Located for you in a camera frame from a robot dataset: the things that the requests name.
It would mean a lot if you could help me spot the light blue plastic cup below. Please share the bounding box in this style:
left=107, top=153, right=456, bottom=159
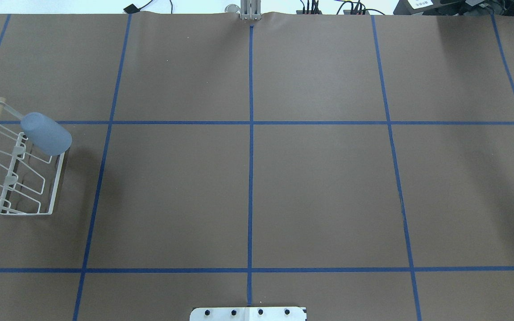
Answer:
left=20, top=112, right=73, bottom=156

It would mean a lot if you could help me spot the small black puck device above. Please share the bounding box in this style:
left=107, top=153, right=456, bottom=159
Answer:
left=123, top=4, right=141, bottom=14

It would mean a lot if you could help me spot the black monitor stand base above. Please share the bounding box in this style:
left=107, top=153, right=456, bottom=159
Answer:
left=393, top=0, right=514, bottom=16

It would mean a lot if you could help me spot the aluminium frame post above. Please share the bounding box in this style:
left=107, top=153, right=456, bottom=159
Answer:
left=239, top=0, right=262, bottom=21

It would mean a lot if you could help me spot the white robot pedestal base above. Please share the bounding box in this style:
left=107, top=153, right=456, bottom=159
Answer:
left=189, top=306, right=307, bottom=321

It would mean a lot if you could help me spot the white wire cup holder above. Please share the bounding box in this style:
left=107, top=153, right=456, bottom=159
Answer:
left=0, top=97, right=71, bottom=217

